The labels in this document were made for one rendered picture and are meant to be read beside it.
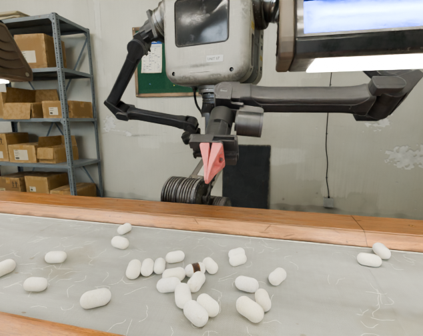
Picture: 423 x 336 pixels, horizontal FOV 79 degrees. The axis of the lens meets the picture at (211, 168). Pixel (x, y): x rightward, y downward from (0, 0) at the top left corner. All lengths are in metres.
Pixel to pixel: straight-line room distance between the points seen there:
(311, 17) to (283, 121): 2.13
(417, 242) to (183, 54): 0.85
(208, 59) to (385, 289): 0.79
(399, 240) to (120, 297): 0.51
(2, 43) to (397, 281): 0.66
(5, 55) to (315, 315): 0.53
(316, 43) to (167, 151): 2.43
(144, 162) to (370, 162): 2.13
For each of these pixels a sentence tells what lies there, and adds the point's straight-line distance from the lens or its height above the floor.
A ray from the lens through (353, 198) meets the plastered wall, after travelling 2.60.
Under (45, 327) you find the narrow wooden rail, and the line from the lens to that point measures 0.37.
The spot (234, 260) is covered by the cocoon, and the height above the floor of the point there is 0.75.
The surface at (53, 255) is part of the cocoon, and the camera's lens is 0.53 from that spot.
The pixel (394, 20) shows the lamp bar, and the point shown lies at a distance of 0.30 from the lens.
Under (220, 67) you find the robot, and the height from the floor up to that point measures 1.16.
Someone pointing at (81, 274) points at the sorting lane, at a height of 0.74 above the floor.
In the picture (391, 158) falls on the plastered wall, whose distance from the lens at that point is 2.61.
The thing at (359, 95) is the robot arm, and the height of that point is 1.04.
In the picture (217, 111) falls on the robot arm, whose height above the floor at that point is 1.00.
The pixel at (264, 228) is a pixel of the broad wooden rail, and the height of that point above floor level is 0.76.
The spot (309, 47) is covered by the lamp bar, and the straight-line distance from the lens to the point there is 0.27.
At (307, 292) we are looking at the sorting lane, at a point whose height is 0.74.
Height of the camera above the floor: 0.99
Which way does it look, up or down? 11 degrees down
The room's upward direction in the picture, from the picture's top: straight up
